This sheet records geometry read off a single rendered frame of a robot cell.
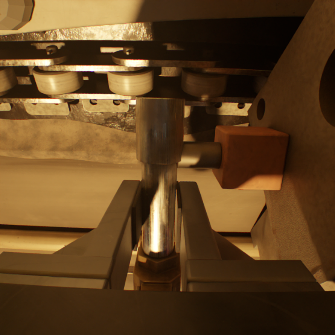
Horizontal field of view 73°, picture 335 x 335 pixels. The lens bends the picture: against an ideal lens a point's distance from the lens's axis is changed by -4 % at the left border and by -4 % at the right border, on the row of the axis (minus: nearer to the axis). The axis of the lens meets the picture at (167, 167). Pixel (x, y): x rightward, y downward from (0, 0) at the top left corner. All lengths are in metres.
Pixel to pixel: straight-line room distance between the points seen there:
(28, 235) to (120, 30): 0.36
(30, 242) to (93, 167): 0.20
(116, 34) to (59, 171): 0.20
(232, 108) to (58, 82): 0.16
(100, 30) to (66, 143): 0.15
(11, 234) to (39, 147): 0.20
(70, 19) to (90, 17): 0.01
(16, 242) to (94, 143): 0.24
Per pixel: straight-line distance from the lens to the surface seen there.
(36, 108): 0.29
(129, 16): 0.18
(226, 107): 0.25
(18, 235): 0.47
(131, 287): 0.64
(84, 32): 0.22
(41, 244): 0.45
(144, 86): 0.20
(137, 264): 0.17
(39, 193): 0.39
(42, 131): 0.32
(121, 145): 0.29
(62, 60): 0.22
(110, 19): 0.18
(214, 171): 0.15
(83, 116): 0.30
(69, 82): 0.22
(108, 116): 0.29
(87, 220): 0.41
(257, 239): 0.40
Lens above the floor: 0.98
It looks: 48 degrees down
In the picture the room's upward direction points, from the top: 179 degrees counter-clockwise
